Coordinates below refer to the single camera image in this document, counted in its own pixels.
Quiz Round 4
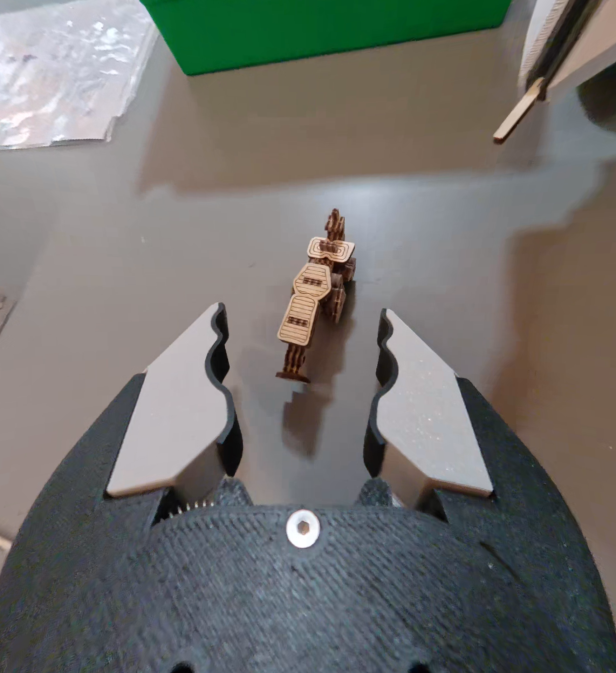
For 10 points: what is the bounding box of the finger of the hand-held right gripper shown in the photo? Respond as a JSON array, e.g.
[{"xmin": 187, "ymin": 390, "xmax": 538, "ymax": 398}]
[
  {"xmin": 541, "ymin": 0, "xmax": 616, "ymax": 102},
  {"xmin": 518, "ymin": 0, "xmax": 586, "ymax": 99}
]

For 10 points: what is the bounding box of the clear plastic bag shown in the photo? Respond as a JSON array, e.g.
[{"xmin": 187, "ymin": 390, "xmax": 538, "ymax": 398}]
[{"xmin": 0, "ymin": 0, "xmax": 162, "ymax": 152}]

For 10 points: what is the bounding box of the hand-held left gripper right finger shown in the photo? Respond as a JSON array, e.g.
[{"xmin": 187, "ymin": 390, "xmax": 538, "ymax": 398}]
[{"xmin": 363, "ymin": 308, "xmax": 495, "ymax": 513}]

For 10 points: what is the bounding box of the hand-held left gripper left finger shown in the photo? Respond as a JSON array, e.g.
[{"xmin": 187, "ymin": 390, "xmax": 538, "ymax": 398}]
[{"xmin": 105, "ymin": 302, "xmax": 244, "ymax": 503}]

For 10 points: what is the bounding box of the grey desk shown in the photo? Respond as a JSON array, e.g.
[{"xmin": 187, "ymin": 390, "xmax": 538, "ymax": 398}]
[{"xmin": 0, "ymin": 0, "xmax": 616, "ymax": 632}]

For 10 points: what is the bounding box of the small wooden stick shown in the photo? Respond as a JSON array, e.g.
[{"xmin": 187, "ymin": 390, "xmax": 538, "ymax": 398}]
[{"xmin": 493, "ymin": 78, "xmax": 546, "ymax": 143}]

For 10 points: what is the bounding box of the wooden puzzle model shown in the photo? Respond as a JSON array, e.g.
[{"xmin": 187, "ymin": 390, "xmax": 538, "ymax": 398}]
[{"xmin": 275, "ymin": 208, "xmax": 358, "ymax": 383}]

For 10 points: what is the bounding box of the green plastic bin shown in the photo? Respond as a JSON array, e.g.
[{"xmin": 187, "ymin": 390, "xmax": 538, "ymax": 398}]
[{"xmin": 140, "ymin": 0, "xmax": 514, "ymax": 77}]

